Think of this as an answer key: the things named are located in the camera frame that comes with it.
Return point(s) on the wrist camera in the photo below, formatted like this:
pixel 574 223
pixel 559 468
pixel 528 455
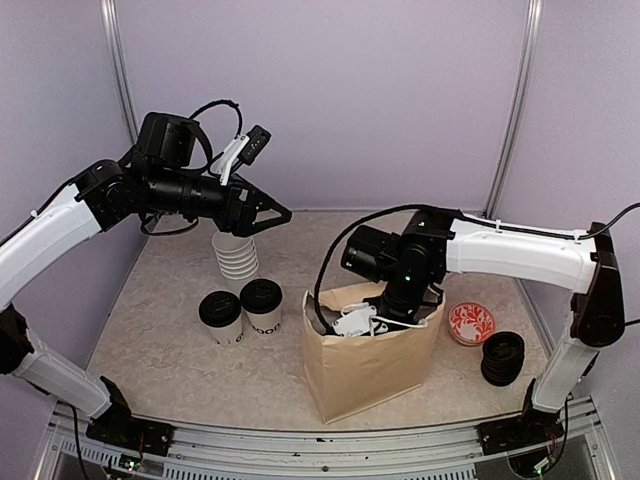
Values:
pixel 242 150
pixel 359 320

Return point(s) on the stack of white paper cups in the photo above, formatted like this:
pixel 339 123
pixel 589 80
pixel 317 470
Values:
pixel 237 259

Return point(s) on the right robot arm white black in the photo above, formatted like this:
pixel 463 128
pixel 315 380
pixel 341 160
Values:
pixel 412 247

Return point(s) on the aluminium corner post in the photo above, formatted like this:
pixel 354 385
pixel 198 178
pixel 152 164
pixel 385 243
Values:
pixel 517 106
pixel 129 98

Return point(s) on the brown paper bag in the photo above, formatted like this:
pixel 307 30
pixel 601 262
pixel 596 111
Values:
pixel 347 375

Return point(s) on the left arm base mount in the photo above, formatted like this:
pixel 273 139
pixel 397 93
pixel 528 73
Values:
pixel 118 427

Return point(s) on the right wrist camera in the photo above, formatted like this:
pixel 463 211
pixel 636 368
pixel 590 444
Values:
pixel 359 320

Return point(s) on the stack of black cup lids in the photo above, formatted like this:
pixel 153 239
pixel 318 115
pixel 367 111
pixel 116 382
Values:
pixel 503 358

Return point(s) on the left aluminium corner post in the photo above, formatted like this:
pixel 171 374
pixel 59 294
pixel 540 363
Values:
pixel 129 98

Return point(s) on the aluminium front frame rail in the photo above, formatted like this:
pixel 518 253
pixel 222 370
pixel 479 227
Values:
pixel 446 451

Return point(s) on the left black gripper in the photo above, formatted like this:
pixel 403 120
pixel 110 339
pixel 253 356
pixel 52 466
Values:
pixel 239 217

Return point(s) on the black cup lid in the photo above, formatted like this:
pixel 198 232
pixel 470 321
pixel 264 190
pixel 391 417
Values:
pixel 261 296
pixel 220 309

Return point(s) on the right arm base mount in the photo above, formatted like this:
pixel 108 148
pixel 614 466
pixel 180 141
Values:
pixel 529 427

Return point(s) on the red white patterned bowl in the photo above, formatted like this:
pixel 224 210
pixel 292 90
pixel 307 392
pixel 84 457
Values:
pixel 471 324

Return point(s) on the right aluminium corner post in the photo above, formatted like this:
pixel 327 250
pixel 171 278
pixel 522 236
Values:
pixel 517 106

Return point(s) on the single white paper cup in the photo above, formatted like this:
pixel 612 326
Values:
pixel 228 335

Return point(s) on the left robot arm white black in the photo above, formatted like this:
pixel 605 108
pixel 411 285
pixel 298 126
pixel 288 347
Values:
pixel 170 169

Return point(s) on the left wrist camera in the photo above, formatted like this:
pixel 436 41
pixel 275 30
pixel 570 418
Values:
pixel 242 150

